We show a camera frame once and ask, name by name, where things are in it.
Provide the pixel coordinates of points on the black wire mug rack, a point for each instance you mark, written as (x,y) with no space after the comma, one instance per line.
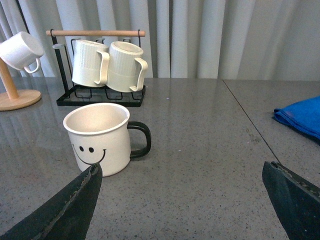
(79,95)

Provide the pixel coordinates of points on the white mug on tree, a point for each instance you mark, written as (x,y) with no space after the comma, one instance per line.
(22,52)

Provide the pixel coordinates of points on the cream ribbed mug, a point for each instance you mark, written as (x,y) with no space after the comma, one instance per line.
(127,68)
(90,63)

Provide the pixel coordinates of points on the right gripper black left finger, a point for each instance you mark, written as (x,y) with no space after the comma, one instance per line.
(65,216)

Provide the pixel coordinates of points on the blue folded cloth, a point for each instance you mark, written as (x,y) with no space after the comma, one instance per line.
(303,116)

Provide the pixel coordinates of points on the white smiley face mug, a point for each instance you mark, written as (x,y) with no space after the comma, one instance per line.
(99,134)

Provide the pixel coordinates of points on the cream ribbed mug right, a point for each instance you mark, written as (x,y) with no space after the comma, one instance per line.
(127,68)

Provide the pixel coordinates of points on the cream ribbed mug left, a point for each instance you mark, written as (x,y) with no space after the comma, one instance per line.
(90,63)

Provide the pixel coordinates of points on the wooden mug tree stand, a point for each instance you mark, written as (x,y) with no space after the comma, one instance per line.
(13,99)

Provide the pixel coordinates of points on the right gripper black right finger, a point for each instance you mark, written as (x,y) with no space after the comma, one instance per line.
(295,200)

